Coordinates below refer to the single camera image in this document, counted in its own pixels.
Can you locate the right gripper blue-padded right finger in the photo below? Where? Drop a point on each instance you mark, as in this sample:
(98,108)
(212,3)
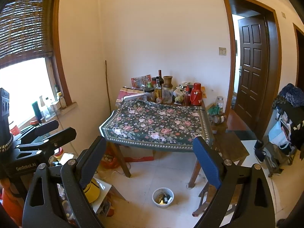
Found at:
(242,191)

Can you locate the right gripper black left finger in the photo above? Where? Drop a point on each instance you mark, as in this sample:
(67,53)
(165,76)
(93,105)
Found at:
(56,195)

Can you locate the white trash bucket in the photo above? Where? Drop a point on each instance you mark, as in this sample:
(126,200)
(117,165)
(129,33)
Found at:
(162,197)

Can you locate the wooden stool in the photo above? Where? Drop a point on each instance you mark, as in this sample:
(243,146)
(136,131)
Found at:
(229,146)

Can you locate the pile of clothes on rack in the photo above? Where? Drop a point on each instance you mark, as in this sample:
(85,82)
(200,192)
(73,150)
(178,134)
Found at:
(288,129)

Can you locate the green plastic bag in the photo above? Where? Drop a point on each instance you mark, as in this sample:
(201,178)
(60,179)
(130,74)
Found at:
(214,110)

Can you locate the dark brown wooden door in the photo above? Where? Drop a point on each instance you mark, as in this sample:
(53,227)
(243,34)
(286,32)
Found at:
(253,69)

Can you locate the small glass jar silver lid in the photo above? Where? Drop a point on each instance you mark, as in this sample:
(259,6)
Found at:
(220,102)

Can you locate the white flat box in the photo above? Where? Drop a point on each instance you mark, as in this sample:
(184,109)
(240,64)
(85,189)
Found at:
(134,96)

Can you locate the red thermos jug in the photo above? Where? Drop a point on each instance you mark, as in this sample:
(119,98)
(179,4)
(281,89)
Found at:
(196,94)

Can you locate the floral dark green tablecloth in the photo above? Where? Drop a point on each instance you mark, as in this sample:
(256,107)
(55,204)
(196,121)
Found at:
(148,125)

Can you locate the red sauce squeeze bottle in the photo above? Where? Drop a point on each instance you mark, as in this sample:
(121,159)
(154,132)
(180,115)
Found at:
(187,94)

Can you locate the green custard apple fruit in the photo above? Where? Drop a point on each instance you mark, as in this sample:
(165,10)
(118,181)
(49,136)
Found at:
(179,99)

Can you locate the bamboo window blind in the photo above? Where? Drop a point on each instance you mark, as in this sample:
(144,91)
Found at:
(26,31)

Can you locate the red patterned snack bag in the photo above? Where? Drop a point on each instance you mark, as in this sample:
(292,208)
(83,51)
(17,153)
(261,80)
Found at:
(140,82)

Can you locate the clear jar black lid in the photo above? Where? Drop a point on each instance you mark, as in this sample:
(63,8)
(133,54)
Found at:
(150,94)

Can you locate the small pink-lid jar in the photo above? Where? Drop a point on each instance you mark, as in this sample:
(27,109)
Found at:
(159,100)

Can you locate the large glass jar dried goods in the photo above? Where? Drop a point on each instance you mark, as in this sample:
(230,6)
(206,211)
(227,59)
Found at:
(167,94)

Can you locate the clear liquor bottle yellow label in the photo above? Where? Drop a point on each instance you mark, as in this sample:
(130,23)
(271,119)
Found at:
(158,89)

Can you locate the brown clay vase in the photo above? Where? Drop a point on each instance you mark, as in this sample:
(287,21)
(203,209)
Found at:
(168,81)

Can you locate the dark wine bottle red cap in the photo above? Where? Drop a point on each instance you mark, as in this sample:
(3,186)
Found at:
(161,80)

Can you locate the thin dark stick on wall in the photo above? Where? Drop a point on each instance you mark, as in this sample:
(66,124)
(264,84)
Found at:
(107,86)

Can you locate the wall light switch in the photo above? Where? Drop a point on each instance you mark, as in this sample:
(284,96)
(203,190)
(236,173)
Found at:
(222,51)

